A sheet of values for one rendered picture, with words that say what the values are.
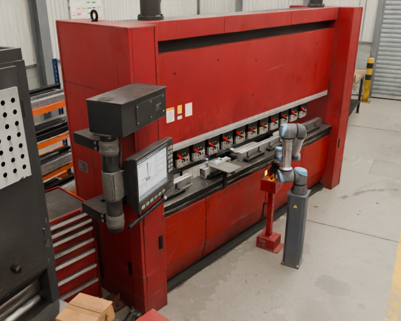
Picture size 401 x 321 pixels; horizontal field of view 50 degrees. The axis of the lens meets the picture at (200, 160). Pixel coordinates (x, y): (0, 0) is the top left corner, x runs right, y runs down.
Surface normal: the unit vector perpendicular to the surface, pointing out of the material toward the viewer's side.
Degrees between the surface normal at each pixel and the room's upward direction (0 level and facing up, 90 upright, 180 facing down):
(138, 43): 90
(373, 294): 0
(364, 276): 0
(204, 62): 90
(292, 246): 90
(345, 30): 90
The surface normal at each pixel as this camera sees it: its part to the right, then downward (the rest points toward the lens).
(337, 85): -0.67, 0.28
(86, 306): 0.03, -0.95
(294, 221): -0.47, 0.33
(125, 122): 0.90, 0.16
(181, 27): 0.74, 0.25
